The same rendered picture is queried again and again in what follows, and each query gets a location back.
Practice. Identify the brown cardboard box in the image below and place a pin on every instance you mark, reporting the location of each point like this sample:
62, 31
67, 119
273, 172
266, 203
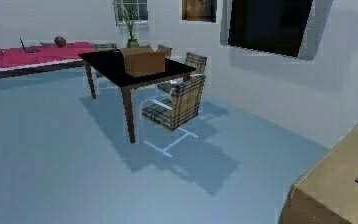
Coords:
143, 61

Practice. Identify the red cushioned low bench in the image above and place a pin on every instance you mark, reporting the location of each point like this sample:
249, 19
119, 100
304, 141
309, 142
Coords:
37, 56

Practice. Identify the white framed window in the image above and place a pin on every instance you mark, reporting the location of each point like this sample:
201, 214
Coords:
133, 10

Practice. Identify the dark red ball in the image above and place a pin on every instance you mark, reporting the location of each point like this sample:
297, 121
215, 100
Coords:
60, 41

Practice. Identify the green plant in vase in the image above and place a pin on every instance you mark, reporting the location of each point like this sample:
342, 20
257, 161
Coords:
131, 35

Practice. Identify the grey shallow dish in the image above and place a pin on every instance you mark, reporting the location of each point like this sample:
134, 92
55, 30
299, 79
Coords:
47, 43

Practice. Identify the black wall television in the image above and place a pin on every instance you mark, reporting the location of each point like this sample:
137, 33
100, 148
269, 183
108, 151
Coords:
270, 25

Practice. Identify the black top wooden table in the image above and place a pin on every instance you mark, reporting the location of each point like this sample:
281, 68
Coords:
110, 65

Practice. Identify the tan wooden table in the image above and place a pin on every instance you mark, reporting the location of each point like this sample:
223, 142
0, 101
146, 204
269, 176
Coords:
333, 186

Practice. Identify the small black laptop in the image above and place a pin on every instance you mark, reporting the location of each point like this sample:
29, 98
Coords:
28, 49

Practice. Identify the brown framed picture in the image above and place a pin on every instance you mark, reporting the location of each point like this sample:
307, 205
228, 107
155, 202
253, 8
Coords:
199, 10

